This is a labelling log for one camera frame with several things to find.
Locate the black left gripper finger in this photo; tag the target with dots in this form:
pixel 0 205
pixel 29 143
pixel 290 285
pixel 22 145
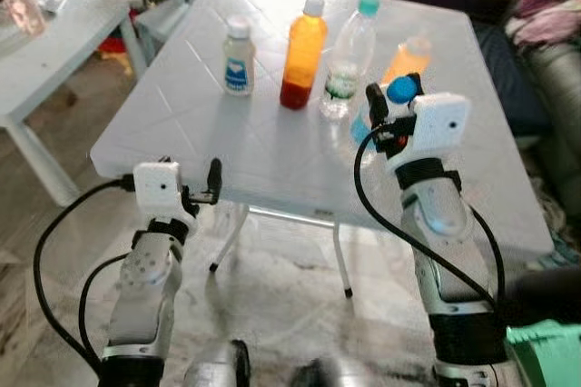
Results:
pixel 165 160
pixel 214 178

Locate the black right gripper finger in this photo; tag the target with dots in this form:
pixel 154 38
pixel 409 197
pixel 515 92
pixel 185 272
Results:
pixel 416 84
pixel 377 105

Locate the clear bottle blue cap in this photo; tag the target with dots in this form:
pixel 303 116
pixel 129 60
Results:
pixel 401 90

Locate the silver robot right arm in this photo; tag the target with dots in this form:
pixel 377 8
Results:
pixel 445 242

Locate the person forearm black sleeve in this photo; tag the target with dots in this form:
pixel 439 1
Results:
pixel 549 294

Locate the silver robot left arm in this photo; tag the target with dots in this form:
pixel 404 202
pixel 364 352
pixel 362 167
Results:
pixel 145 287

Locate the small orange drink bottle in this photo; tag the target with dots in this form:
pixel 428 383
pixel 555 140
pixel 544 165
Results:
pixel 408 58

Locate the large white plastic table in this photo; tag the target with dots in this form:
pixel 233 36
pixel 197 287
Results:
pixel 236 155

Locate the clear bottle green cap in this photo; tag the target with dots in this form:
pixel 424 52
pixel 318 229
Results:
pixel 349 55

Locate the tall orange juice bottle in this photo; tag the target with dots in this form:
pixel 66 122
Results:
pixel 302 55

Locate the dark blue sofa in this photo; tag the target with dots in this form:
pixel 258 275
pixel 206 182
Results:
pixel 508 87

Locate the small white bottle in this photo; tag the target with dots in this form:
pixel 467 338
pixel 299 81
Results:
pixel 239 64

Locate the grey green armchair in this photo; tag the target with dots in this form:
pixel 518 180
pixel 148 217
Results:
pixel 558 124

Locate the small white plastic table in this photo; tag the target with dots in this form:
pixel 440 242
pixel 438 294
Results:
pixel 64 51

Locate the pile of clothes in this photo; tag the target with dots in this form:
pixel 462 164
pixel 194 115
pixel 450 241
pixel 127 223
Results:
pixel 549 14

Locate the grey robot left leg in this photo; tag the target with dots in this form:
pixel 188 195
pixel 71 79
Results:
pixel 218 367

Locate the green plastic stool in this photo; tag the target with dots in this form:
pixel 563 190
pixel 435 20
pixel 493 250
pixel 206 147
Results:
pixel 549 355

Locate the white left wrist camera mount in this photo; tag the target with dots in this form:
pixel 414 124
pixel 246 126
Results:
pixel 159 194

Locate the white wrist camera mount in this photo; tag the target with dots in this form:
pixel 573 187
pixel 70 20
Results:
pixel 159 194
pixel 436 128

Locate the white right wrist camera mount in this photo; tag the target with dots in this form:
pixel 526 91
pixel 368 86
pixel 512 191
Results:
pixel 436 128

